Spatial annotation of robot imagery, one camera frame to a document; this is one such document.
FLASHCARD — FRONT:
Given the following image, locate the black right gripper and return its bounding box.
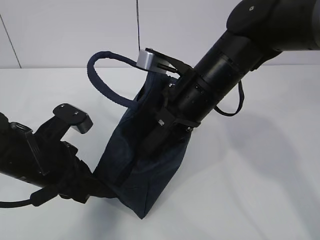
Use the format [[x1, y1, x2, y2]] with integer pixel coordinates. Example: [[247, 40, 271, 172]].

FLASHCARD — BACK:
[[141, 72, 200, 158]]

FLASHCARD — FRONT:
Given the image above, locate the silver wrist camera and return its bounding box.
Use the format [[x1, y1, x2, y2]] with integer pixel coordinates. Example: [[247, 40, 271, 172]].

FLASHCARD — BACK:
[[136, 47, 193, 78], [53, 103, 94, 134]]

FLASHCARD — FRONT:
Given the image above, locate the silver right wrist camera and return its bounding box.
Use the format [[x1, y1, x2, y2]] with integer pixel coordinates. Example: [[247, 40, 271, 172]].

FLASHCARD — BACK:
[[136, 47, 193, 78]]

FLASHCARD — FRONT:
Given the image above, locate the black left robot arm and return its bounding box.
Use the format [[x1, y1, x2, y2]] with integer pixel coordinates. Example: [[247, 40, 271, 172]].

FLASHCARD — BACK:
[[0, 114, 117, 209]]

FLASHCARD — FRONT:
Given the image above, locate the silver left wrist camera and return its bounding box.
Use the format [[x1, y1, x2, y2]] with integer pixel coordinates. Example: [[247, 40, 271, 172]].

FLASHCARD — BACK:
[[53, 103, 94, 134]]

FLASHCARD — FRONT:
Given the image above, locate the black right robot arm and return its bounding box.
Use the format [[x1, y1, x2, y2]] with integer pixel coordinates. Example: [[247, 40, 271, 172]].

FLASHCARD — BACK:
[[141, 0, 320, 153]]

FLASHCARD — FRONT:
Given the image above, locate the dark blue lunch bag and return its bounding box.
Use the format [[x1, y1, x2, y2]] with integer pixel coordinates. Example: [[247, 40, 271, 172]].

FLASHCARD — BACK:
[[87, 51, 191, 218]]

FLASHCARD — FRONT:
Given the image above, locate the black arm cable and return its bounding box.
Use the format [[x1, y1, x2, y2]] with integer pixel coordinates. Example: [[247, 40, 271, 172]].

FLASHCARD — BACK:
[[214, 79, 245, 117], [0, 186, 58, 210]]

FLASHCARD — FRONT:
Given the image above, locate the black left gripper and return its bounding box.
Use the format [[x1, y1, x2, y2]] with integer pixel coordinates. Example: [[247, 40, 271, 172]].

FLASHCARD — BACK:
[[26, 122, 117, 204]]

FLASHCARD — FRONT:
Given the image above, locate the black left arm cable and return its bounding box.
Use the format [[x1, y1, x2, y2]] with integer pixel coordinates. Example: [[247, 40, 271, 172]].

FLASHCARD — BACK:
[[0, 186, 58, 210]]

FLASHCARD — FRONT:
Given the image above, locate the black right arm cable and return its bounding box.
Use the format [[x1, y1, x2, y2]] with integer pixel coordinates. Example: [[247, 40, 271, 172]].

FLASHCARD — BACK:
[[214, 79, 245, 117]]

